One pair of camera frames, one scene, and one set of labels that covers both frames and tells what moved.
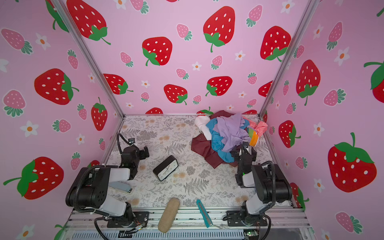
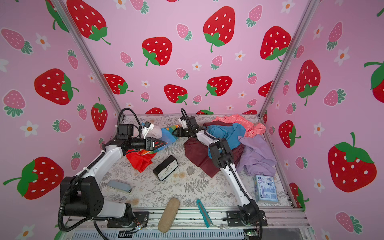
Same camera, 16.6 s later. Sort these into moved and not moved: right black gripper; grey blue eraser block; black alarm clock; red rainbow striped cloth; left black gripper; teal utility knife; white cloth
Moved: white cloth; left black gripper; red rainbow striped cloth; right black gripper
Not moved: grey blue eraser block; black alarm clock; teal utility knife
